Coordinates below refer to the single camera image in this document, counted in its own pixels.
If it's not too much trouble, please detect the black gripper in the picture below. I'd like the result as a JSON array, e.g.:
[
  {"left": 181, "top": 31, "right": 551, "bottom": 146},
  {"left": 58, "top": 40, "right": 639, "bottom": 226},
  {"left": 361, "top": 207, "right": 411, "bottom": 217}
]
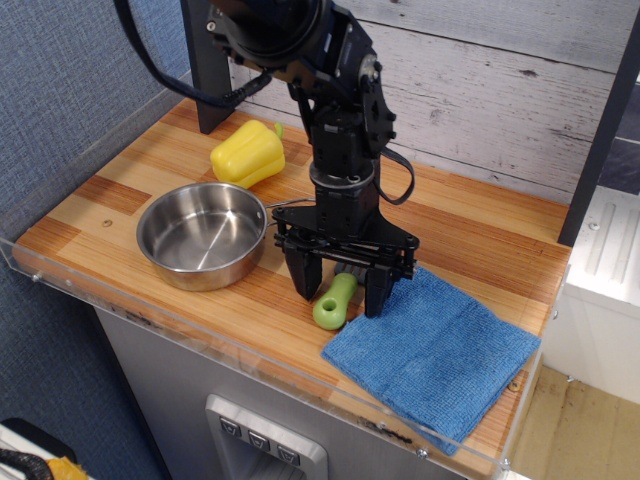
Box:
[{"left": 274, "top": 169, "right": 419, "bottom": 318}]

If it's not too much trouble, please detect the green handled grey spatula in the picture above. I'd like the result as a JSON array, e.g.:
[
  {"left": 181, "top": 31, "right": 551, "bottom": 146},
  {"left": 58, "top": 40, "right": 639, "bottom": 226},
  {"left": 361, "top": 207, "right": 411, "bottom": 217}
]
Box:
[{"left": 313, "top": 263, "right": 366, "bottom": 331}]

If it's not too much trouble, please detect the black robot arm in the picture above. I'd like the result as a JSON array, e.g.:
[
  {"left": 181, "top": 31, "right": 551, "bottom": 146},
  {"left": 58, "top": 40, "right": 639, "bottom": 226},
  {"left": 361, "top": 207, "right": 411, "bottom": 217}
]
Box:
[{"left": 208, "top": 1, "right": 419, "bottom": 317}]

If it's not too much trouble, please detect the blue folded cloth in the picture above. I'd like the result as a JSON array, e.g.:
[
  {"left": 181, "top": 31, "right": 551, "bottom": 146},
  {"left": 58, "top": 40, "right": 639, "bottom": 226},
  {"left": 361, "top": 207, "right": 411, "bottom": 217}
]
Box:
[{"left": 321, "top": 268, "right": 541, "bottom": 456}]

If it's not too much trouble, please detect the stainless steel pan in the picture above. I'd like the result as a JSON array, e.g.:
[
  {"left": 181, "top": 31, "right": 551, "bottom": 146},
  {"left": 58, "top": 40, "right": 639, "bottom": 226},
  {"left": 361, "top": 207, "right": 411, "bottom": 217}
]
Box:
[{"left": 136, "top": 182, "right": 309, "bottom": 292}]

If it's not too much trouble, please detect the yellow toy bell pepper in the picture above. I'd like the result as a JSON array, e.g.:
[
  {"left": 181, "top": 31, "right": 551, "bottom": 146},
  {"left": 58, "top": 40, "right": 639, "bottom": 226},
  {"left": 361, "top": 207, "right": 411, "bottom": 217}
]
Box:
[{"left": 210, "top": 120, "right": 285, "bottom": 189}]

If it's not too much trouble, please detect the clear acrylic table guard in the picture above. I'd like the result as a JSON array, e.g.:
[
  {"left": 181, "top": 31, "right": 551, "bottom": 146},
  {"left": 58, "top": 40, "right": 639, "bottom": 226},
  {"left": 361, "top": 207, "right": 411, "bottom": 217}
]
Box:
[{"left": 0, "top": 69, "right": 571, "bottom": 476}]

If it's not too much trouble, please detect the silver dispenser button panel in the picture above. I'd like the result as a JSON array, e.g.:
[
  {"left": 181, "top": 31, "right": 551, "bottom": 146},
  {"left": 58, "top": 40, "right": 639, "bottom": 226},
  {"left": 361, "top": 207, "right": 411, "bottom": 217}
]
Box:
[{"left": 205, "top": 394, "right": 329, "bottom": 479}]

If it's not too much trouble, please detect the grey toy fridge cabinet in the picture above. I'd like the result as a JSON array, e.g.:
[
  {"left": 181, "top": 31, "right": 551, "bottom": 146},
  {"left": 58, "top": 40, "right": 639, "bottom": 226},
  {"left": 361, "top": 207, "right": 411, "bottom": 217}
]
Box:
[{"left": 98, "top": 309, "right": 510, "bottom": 479}]

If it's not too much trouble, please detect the white ridged side unit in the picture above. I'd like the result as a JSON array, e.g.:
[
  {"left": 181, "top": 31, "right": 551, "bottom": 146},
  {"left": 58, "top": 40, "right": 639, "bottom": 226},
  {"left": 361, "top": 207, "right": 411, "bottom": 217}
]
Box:
[{"left": 542, "top": 187, "right": 639, "bottom": 403}]

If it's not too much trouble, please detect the yellow object bottom corner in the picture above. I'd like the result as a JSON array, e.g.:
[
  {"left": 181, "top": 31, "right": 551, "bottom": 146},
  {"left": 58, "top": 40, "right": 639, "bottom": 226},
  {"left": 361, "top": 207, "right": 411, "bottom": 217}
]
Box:
[{"left": 46, "top": 457, "right": 90, "bottom": 480}]

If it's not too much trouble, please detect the left dark frame post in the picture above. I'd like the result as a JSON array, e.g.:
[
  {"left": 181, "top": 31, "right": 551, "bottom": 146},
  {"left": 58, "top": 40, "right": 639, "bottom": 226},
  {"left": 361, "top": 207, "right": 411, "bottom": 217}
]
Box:
[{"left": 180, "top": 0, "right": 236, "bottom": 135}]

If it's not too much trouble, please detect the dark frame post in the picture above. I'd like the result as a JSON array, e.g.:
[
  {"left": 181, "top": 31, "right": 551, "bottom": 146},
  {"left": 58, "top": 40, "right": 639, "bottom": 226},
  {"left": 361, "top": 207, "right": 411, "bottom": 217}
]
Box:
[
  {"left": 180, "top": 0, "right": 236, "bottom": 135},
  {"left": 557, "top": 13, "right": 639, "bottom": 247}
]

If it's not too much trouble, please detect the right dark frame post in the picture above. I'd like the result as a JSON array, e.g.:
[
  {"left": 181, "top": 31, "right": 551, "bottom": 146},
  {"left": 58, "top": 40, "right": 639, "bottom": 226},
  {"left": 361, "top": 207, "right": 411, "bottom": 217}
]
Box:
[{"left": 557, "top": 13, "right": 639, "bottom": 247}]

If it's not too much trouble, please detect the black braided cable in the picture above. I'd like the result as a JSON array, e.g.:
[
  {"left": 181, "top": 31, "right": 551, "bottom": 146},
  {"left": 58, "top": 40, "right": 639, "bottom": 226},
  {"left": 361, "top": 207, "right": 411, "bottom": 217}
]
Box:
[{"left": 0, "top": 447, "right": 49, "bottom": 480}]

